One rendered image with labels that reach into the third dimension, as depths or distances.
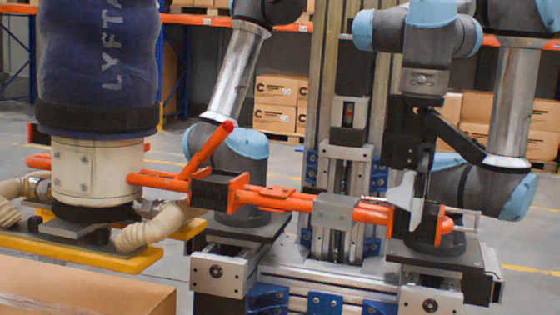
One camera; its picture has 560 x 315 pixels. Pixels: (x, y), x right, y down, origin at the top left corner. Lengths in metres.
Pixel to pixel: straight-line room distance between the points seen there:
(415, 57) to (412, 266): 0.67
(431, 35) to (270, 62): 8.78
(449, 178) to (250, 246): 0.51
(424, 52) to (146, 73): 0.49
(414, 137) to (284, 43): 8.70
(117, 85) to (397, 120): 0.47
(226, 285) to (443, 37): 0.81
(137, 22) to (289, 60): 8.57
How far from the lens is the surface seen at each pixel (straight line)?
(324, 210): 1.04
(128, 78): 1.12
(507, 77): 1.43
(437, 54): 0.98
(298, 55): 9.62
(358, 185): 1.61
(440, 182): 1.49
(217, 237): 1.59
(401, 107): 1.01
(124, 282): 1.48
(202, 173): 1.13
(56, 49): 1.13
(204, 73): 9.99
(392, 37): 1.11
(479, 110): 8.65
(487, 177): 1.45
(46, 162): 1.27
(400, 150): 1.00
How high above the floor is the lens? 1.54
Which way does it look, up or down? 12 degrees down
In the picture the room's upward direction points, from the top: 4 degrees clockwise
